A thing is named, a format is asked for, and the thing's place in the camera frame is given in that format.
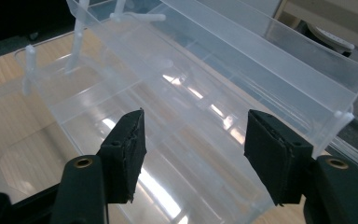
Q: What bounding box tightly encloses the silver metal cross rail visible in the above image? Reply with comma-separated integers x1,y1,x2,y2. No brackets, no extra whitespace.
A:
328,136,358,176

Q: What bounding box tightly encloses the clear plastic tiered storage box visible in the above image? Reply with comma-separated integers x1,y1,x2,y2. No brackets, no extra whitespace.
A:
13,0,358,224

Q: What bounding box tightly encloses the round chair base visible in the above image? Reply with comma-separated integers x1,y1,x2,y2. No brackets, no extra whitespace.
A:
296,20,356,58

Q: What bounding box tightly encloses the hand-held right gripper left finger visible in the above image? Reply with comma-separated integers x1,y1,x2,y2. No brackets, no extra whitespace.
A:
97,107,148,205

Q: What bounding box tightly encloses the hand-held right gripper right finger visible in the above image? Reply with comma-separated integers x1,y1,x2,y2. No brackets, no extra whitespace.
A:
243,108,314,207

